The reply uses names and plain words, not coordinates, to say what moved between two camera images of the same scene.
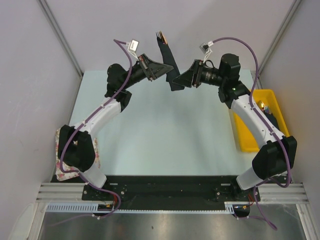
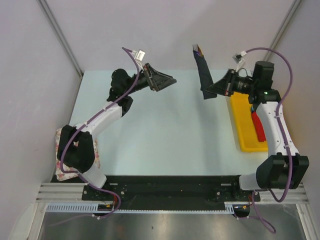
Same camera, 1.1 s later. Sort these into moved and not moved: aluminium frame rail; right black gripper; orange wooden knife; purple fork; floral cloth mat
Moved: purple fork; right black gripper; orange wooden knife
Not moved: aluminium frame rail; floral cloth mat
